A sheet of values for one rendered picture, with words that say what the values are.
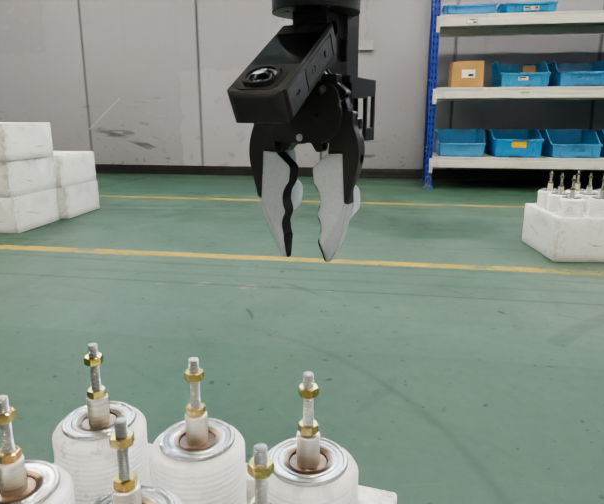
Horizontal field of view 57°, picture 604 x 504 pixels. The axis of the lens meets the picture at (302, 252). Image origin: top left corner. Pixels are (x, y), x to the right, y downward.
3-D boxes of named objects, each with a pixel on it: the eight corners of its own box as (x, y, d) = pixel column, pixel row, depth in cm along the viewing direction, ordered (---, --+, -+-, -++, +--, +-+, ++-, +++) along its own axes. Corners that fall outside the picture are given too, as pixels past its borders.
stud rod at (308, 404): (314, 444, 53) (314, 371, 51) (312, 449, 52) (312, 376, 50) (304, 442, 53) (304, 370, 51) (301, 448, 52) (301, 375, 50)
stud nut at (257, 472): (273, 463, 41) (273, 454, 41) (275, 478, 40) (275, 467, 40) (246, 466, 41) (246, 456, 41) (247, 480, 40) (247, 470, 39)
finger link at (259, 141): (301, 203, 48) (315, 100, 45) (291, 205, 46) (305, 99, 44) (254, 192, 50) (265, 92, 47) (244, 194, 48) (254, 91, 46)
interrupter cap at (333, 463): (273, 494, 49) (273, 487, 49) (264, 445, 56) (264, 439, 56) (357, 484, 50) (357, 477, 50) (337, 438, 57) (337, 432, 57)
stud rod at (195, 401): (203, 427, 56) (200, 358, 54) (195, 431, 56) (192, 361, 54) (198, 423, 57) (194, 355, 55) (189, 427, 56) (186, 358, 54)
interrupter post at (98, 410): (107, 429, 59) (105, 401, 58) (84, 430, 59) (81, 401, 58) (114, 417, 61) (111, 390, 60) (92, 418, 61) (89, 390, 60)
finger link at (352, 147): (370, 200, 45) (359, 88, 43) (364, 203, 43) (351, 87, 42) (318, 204, 47) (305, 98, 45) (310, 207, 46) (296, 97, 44)
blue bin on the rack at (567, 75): (543, 89, 467) (546, 63, 462) (592, 89, 460) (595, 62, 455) (557, 86, 419) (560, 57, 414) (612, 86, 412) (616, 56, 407)
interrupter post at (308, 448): (297, 473, 52) (297, 441, 51) (293, 457, 54) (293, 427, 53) (323, 470, 52) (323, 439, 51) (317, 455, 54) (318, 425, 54)
